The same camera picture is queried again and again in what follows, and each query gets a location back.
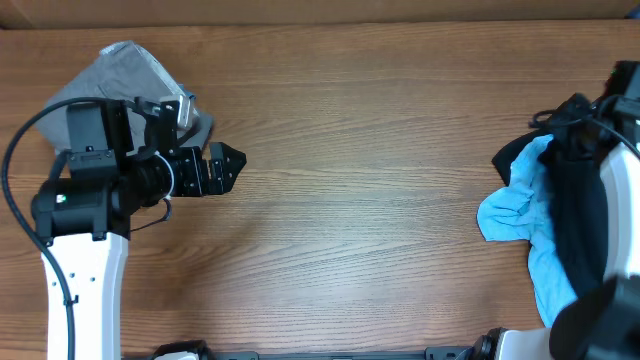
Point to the light blue t-shirt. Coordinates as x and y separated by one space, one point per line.
520 210

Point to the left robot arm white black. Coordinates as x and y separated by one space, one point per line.
123 156

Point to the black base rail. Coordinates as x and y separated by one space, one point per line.
198 349

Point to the folded grey shorts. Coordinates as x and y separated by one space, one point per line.
124 70

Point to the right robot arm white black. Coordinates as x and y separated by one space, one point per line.
604 323

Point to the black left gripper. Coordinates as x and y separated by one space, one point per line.
219 181

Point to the black t-shirt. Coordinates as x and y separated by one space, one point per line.
578 206

